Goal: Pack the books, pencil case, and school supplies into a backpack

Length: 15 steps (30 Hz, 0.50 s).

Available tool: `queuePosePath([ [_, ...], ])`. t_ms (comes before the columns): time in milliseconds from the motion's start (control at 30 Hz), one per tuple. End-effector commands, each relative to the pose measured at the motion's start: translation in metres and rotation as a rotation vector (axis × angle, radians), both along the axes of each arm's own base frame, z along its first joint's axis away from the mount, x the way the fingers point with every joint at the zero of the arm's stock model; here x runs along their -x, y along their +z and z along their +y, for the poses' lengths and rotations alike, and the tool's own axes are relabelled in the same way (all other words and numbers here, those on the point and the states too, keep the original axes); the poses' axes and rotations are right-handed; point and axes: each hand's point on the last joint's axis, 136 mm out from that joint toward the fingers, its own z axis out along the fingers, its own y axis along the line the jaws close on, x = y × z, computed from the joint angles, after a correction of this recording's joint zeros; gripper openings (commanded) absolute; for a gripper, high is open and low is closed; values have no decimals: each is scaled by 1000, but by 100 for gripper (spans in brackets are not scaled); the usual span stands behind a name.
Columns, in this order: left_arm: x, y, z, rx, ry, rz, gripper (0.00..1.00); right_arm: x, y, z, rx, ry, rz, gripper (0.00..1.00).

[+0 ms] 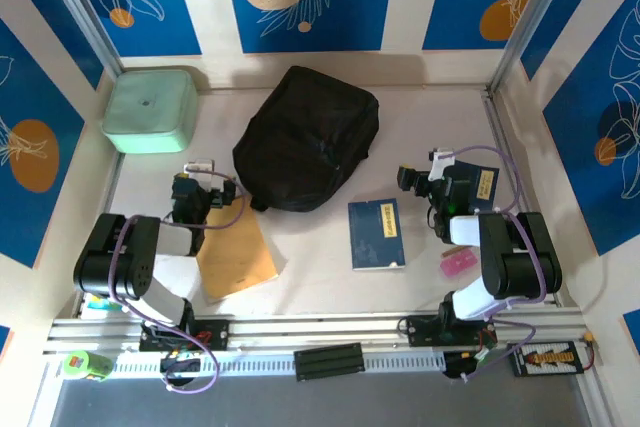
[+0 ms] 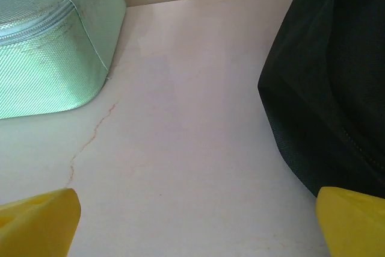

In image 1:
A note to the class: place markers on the blue book with yellow label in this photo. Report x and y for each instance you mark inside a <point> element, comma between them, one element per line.
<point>485,182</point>
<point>372,237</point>

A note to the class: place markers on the tan manila envelope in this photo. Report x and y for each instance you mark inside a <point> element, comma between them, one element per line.
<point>235,257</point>

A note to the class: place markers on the pink eraser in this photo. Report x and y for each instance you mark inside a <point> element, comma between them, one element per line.
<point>457,263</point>

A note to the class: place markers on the black backpack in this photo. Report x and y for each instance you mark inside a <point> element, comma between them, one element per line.
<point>310,137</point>

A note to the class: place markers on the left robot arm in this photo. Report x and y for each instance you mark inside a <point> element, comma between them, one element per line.
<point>125,257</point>

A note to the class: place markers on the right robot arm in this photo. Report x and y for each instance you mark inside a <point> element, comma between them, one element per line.
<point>520,257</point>

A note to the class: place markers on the mint green zip case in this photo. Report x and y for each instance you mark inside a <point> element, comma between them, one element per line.
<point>147,109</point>

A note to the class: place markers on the blue sticker packet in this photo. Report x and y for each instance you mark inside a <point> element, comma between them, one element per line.
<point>100,303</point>

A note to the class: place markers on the black board with yellow connectors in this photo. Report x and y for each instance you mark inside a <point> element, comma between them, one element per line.
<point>545,358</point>

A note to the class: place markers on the black slotted block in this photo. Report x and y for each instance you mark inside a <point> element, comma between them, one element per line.
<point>327,361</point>

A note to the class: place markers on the grey metal plate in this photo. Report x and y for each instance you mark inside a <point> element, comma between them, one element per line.
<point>320,404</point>

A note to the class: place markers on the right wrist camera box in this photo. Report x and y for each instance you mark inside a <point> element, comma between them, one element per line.
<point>440,159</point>

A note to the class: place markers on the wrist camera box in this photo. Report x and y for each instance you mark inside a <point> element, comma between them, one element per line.
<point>200,167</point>
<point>440,159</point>

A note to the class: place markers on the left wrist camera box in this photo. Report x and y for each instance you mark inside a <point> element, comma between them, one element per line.
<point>200,167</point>

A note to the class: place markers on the aluminium side rail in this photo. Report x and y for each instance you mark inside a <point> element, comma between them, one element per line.
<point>500,127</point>
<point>111,187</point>

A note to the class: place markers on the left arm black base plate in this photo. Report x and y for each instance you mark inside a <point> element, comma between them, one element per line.
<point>215,333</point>

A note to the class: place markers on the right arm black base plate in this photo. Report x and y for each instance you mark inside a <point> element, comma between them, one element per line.
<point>422,331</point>

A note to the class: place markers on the aluminium front rail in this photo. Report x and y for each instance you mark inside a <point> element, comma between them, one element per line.
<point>320,327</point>

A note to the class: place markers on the aluminium corner post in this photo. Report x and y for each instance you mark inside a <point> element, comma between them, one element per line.
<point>80,7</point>
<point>530,12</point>

